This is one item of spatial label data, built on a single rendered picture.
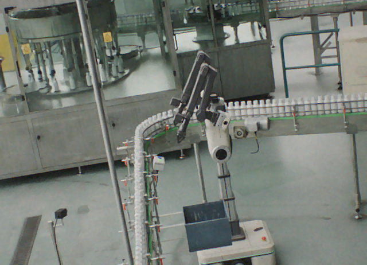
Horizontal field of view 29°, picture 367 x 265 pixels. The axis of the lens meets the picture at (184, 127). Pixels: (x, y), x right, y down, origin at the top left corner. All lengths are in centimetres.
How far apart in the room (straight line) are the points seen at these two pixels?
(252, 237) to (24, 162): 365
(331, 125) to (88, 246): 261
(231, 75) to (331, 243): 458
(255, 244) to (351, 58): 347
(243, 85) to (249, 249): 490
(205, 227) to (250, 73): 578
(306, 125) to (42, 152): 351
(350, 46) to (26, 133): 401
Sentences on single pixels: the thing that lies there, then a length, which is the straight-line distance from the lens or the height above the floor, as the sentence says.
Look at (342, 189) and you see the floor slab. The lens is 759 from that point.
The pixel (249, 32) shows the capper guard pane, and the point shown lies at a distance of 1051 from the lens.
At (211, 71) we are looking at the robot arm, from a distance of 551.
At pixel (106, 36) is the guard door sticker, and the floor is 165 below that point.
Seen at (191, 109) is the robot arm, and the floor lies 153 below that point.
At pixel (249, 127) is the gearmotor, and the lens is 667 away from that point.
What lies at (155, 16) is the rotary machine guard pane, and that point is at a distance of 843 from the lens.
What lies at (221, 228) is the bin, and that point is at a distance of 509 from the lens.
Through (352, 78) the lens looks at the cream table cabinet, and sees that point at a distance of 897.
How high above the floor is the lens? 315
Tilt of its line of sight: 18 degrees down
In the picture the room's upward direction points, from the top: 9 degrees counter-clockwise
